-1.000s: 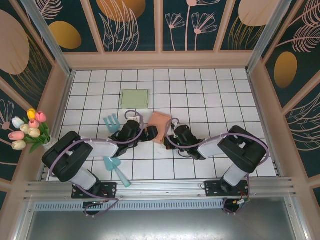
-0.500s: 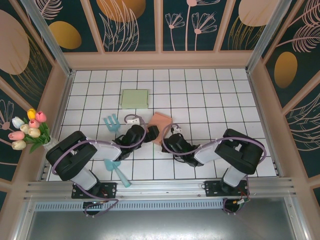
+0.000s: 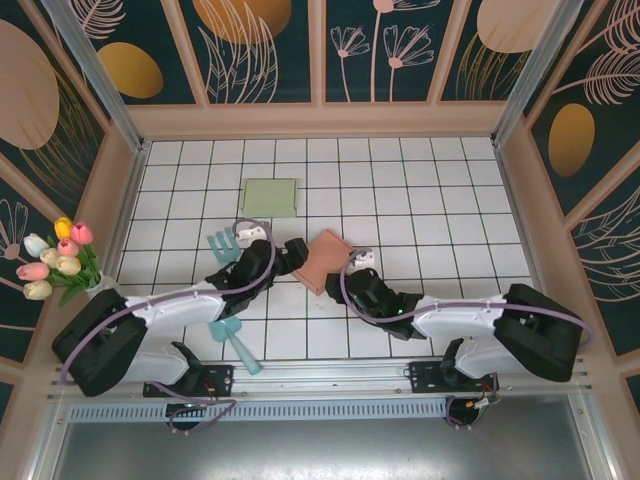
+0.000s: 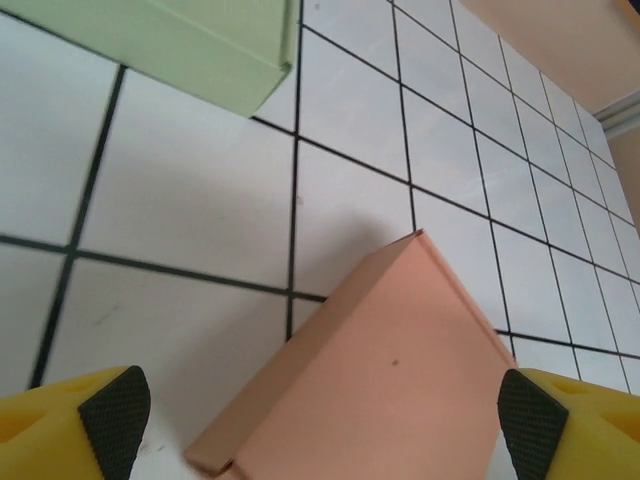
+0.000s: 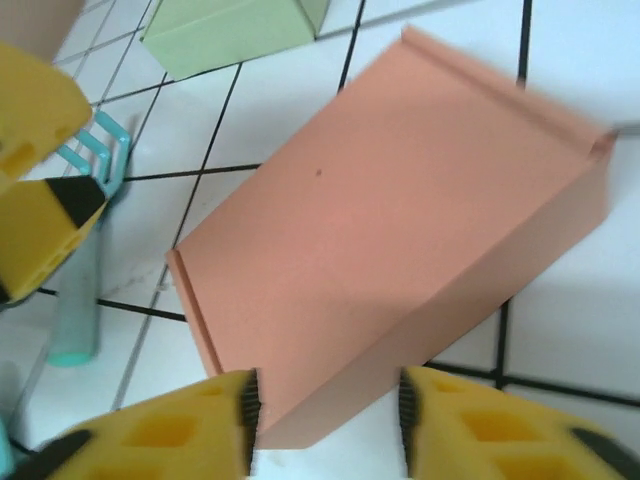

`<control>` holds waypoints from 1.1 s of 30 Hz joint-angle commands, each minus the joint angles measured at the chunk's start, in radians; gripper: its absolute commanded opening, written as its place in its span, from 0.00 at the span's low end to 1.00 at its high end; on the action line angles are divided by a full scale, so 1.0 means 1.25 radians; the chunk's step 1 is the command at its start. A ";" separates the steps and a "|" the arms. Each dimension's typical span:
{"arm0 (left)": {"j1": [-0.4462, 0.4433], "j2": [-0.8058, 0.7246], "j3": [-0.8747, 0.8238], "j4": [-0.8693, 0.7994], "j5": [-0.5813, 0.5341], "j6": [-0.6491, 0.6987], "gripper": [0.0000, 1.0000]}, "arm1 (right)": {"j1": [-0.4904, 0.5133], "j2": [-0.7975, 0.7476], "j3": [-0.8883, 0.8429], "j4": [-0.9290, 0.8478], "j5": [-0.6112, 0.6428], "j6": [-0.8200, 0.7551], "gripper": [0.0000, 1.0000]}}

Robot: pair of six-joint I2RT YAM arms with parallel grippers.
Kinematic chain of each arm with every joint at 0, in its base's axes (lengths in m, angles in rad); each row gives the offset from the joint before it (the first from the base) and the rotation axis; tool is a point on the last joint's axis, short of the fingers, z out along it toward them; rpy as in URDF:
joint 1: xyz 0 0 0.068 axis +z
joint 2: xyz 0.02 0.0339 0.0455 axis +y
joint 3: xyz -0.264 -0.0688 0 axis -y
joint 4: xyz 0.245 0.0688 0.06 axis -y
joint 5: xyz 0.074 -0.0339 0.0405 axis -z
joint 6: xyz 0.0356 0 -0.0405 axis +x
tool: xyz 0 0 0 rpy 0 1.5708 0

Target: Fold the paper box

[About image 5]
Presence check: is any salmon pink paper box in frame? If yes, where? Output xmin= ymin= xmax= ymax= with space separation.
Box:
xmin=164 ymin=24 xmax=619 ymax=451

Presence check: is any light green paper box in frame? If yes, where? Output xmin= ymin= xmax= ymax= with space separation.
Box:
xmin=141 ymin=0 xmax=331 ymax=82

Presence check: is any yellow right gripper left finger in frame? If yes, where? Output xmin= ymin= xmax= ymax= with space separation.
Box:
xmin=44 ymin=368 xmax=264 ymax=480

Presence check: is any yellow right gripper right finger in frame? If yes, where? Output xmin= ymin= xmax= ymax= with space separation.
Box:
xmin=398 ymin=365 xmax=634 ymax=480

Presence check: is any teal toy rake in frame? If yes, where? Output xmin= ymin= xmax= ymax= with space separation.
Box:
xmin=47 ymin=110 xmax=134 ymax=370

